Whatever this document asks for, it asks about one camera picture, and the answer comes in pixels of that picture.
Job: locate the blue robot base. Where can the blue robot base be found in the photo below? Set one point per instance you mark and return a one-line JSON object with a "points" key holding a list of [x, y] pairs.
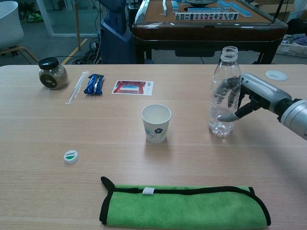
{"points": [[115, 45]]}

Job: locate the white flowered paper cup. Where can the white flowered paper cup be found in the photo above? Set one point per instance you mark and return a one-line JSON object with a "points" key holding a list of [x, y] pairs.
{"points": [[156, 129]]}

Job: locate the face-up mahjong tile row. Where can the face-up mahjong tile row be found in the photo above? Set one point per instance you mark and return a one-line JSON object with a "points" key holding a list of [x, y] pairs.
{"points": [[206, 16]]}

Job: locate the white wooden-legged chair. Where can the white wooden-legged chair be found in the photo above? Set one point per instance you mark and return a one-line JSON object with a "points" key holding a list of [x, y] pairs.
{"points": [[8, 26]]}

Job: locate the blue snack packet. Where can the blue snack packet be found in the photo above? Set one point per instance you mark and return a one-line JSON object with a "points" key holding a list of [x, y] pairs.
{"points": [[94, 85]]}

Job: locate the grey round table grommet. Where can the grey round table grommet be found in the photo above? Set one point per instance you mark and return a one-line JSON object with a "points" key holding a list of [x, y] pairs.
{"points": [[276, 75]]}

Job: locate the clear plastic water bottle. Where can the clear plastic water bottle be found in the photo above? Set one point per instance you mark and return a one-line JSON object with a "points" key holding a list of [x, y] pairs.
{"points": [[223, 72]]}

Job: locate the white green-logo bottle cap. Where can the white green-logo bottle cap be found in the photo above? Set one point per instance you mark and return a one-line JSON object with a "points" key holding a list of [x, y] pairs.
{"points": [[71, 157]]}

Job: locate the red gate photo postcard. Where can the red gate photo postcard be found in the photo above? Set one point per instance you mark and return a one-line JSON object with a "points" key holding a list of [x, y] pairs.
{"points": [[132, 87]]}

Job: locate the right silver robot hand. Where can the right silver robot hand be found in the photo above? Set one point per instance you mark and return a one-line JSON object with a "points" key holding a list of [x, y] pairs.
{"points": [[261, 92]]}

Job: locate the wooden pole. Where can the wooden pole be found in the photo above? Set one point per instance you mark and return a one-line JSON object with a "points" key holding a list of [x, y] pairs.
{"points": [[77, 24]]}

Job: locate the black tripod stand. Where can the black tripod stand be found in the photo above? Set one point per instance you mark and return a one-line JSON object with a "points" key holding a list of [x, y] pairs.
{"points": [[277, 10]]}

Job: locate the long blue mahjong tile row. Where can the long blue mahjong tile row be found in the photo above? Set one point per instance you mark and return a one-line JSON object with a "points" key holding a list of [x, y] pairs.
{"points": [[241, 10]]}

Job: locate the white plastic laundry basket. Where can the white plastic laundry basket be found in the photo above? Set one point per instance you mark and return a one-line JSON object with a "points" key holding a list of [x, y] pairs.
{"points": [[291, 49]]}

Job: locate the black-lidded glass spice jar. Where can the black-lidded glass spice jar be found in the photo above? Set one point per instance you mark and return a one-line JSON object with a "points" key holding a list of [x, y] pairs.
{"points": [[52, 76]]}

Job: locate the brown mahjong table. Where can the brown mahjong table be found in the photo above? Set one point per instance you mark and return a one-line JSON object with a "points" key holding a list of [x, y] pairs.
{"points": [[206, 33]]}

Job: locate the short blue mahjong tile row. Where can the short blue mahjong tile row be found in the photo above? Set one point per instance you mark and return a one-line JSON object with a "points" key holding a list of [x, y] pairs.
{"points": [[204, 10]]}

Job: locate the green black-edged microfiber cloth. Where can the green black-edged microfiber cloth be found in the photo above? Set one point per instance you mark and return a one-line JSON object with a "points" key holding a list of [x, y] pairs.
{"points": [[182, 208]]}

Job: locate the clear-wrapped drinking straw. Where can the clear-wrapped drinking straw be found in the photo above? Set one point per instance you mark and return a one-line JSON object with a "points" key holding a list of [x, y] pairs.
{"points": [[76, 87]]}

